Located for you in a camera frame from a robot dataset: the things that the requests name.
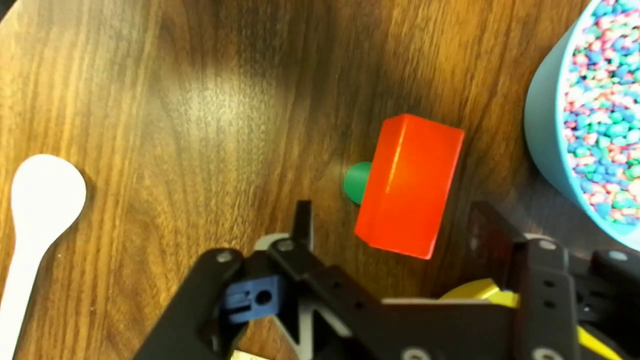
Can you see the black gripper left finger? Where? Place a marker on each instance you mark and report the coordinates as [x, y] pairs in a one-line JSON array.
[[280, 300]]

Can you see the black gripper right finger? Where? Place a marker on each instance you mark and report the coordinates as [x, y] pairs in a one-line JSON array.
[[542, 293]]

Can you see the green cylinder block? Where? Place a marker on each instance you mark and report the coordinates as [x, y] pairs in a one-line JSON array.
[[356, 183]]

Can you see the blue bowl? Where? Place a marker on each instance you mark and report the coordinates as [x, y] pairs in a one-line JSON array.
[[542, 133]]

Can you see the multicoloured beads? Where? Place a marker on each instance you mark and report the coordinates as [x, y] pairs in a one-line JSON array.
[[607, 113]]

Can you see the white plastic spoon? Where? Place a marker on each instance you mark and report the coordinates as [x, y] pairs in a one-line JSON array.
[[47, 193]]

